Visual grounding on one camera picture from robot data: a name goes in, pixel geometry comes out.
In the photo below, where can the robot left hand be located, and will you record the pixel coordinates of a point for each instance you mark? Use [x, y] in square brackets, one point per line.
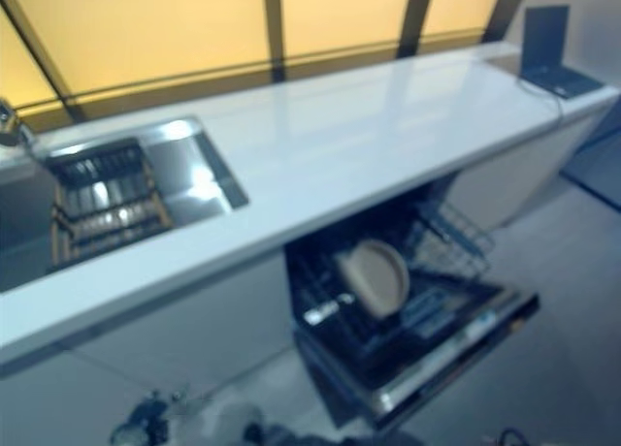
[155, 404]

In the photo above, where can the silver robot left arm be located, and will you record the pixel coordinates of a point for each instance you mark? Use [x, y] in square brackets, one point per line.
[136, 429]

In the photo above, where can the black dishwasher door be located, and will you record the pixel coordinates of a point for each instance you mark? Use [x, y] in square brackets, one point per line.
[436, 363]

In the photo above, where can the black sink drying rack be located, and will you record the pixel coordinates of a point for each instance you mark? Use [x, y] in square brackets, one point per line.
[107, 208]

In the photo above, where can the stainless steel kitchen sink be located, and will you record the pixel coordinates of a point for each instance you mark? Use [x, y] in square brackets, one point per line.
[204, 184]

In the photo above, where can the chrome pull-down kitchen faucet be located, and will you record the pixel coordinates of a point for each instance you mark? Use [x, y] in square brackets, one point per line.
[12, 123]

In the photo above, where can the black laptop computer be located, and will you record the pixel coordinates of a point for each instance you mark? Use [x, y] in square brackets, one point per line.
[548, 43]

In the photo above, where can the yellow window with dark frame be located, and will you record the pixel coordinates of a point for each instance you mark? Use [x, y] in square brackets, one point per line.
[194, 39]

